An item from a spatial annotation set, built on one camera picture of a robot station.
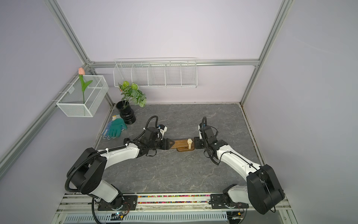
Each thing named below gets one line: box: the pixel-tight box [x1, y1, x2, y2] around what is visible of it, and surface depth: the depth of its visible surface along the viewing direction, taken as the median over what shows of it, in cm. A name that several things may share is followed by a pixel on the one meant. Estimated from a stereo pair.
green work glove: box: [107, 115, 128, 140], surface depth 107 cm
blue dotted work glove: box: [100, 120, 113, 140], surface depth 104 cm
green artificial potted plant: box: [118, 80, 147, 108], surface depth 89 cm
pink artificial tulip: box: [78, 67, 93, 105], surface depth 85 cm
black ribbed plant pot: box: [116, 100, 137, 125], surface depth 102 cm
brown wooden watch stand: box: [170, 139, 195, 152], surface depth 90 cm
